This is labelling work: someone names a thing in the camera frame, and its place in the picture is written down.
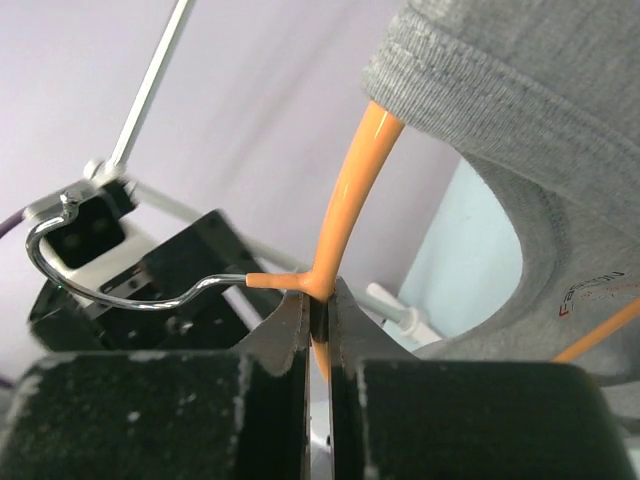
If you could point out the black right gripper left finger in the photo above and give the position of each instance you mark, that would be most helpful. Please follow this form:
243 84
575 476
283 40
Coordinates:
240 413

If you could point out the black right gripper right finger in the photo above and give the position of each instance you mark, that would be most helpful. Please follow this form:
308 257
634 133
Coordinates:
395 416

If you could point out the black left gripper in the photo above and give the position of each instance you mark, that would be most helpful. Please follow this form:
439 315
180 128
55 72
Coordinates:
60 321

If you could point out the orange wire hanger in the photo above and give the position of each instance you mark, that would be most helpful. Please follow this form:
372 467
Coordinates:
345 210

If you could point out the grey tank top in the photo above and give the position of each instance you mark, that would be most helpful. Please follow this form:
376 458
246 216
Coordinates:
542 99

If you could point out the white clothes rack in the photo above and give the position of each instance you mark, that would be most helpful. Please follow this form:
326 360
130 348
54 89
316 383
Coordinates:
412 323

